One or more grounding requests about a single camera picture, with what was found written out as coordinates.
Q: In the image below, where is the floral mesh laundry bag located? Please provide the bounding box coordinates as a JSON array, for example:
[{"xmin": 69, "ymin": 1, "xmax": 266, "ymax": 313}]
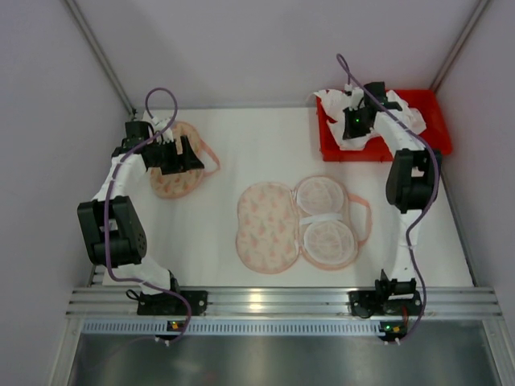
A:
[{"xmin": 236, "ymin": 175, "xmax": 373, "ymax": 274}]

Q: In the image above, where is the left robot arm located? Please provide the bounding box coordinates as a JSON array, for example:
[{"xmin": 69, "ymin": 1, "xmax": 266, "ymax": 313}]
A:
[{"xmin": 77, "ymin": 121, "xmax": 205, "ymax": 296}]

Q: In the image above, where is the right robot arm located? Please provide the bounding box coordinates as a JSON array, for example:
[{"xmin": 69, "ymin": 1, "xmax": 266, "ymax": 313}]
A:
[{"xmin": 340, "ymin": 82, "xmax": 441, "ymax": 283}]

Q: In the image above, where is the white bras pile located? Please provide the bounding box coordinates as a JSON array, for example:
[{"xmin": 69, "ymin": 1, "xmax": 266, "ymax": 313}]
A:
[{"xmin": 313, "ymin": 87, "xmax": 426, "ymax": 151}]

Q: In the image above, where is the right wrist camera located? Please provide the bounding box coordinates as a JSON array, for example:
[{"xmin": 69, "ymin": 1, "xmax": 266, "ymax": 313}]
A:
[{"xmin": 344, "ymin": 84, "xmax": 364, "ymax": 109}]

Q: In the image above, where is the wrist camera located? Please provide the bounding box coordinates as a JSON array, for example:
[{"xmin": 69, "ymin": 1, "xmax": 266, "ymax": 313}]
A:
[
  {"xmin": 151, "ymin": 117, "xmax": 175, "ymax": 142},
  {"xmin": 344, "ymin": 84, "xmax": 364, "ymax": 109}
]

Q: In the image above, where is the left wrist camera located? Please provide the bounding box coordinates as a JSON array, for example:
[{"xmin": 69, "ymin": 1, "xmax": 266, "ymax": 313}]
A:
[{"xmin": 151, "ymin": 117, "xmax": 175, "ymax": 142}]

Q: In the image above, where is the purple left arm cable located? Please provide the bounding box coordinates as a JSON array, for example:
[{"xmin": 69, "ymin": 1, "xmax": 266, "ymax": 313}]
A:
[{"xmin": 102, "ymin": 86, "xmax": 192, "ymax": 335}]

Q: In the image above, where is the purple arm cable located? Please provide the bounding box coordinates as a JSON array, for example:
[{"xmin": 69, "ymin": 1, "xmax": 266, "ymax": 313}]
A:
[
  {"xmin": 336, "ymin": 53, "xmax": 439, "ymax": 339},
  {"xmin": 102, "ymin": 86, "xmax": 192, "ymax": 335}
]

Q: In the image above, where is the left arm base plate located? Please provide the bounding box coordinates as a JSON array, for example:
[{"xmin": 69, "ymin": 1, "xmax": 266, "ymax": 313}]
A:
[{"xmin": 126, "ymin": 290, "xmax": 208, "ymax": 316}]

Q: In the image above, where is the aluminium front rail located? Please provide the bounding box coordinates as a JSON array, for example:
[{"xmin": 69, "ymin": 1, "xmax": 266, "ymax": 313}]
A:
[{"xmin": 65, "ymin": 286, "xmax": 502, "ymax": 320}]

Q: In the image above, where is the slotted cable duct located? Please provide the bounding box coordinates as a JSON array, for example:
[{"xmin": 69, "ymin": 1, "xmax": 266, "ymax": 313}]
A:
[{"xmin": 81, "ymin": 318, "xmax": 406, "ymax": 337}]

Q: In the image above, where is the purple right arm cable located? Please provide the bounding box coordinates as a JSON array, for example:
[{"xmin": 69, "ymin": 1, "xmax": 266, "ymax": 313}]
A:
[{"xmin": 336, "ymin": 53, "xmax": 439, "ymax": 339}]

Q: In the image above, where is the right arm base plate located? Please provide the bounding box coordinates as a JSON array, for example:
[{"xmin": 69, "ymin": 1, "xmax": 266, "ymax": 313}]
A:
[{"xmin": 349, "ymin": 290, "xmax": 422, "ymax": 318}]

